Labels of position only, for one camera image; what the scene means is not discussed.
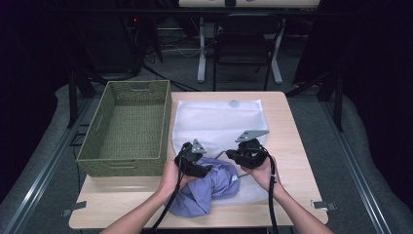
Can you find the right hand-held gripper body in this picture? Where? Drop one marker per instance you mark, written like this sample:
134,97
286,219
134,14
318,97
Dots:
250,152

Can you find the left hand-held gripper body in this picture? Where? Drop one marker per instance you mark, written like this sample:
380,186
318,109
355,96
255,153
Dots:
190,157

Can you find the blue garment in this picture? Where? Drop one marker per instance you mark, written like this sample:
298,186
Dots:
207,188

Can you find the white mesh laundry bag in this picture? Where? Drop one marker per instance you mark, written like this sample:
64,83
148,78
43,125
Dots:
220,123

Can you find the green woven basket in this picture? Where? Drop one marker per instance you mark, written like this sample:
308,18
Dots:
128,130

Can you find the person's right hand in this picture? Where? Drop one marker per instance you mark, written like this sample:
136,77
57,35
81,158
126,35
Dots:
261,177

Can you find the person's left hand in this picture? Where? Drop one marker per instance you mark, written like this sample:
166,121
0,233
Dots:
172,178

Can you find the black metal stand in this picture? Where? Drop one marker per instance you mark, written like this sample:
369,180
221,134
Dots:
328,87
78,87

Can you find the black folding chair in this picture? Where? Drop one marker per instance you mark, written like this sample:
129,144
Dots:
243,48

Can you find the white desk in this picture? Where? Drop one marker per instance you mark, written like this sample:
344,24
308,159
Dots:
248,4

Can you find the grey metal table bracket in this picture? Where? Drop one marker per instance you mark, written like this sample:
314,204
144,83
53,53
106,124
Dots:
75,208
323,204

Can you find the aluminium floor rail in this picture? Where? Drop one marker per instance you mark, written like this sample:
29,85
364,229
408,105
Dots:
360,169
42,172

